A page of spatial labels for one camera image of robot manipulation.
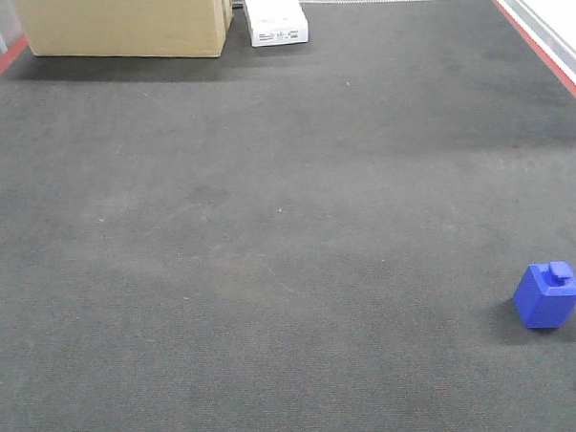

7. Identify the long white cardboard box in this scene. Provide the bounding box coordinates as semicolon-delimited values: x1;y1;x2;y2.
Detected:
243;0;309;48

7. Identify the large brown cardboard box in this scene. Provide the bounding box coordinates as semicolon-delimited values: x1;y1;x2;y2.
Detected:
12;0;232;58

